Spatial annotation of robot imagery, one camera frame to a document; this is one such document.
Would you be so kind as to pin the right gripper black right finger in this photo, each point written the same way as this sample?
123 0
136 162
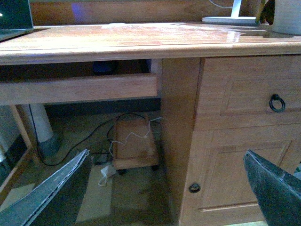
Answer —
278 192

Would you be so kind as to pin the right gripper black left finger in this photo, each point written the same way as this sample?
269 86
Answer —
56 201

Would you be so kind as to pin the white pipe with grey base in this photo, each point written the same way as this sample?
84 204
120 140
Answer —
48 140

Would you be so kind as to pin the black cabinet door knob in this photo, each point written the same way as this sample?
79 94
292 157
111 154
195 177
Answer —
194 188

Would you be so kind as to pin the white power adapter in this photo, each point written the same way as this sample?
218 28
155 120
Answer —
106 172

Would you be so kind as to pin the wooden desk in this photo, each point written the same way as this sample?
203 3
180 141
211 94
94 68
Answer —
215 83

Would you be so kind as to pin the wooden pull-out keyboard tray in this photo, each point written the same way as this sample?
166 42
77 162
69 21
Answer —
78 89

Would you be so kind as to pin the small wooden wheeled cart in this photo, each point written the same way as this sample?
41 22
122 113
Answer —
133 144

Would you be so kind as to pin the white cylindrical pot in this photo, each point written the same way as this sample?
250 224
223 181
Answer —
287 17

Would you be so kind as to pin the white desk lamp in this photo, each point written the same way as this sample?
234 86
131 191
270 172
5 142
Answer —
234 19

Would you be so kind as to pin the grey open laptop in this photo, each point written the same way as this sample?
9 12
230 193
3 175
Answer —
15 18

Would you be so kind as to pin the black ring drawer pull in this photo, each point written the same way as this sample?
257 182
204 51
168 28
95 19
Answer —
277 104

